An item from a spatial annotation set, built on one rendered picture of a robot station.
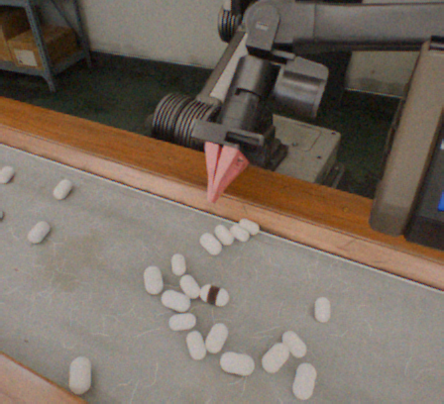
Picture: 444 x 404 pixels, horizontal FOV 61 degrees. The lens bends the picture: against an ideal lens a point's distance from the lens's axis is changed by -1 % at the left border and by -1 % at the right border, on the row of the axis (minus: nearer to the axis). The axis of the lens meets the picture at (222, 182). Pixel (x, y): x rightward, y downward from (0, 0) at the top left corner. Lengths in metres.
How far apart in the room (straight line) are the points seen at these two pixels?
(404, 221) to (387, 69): 2.27
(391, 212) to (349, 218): 0.42
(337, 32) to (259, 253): 0.31
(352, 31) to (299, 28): 0.07
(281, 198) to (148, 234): 0.21
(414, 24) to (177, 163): 0.40
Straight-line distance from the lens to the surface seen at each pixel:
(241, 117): 0.51
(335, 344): 0.49
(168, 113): 0.77
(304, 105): 0.53
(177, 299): 0.48
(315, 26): 0.54
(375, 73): 2.44
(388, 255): 0.57
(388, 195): 0.16
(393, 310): 0.54
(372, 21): 0.56
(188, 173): 0.64
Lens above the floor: 1.16
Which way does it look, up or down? 40 degrees down
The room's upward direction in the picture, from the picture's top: straight up
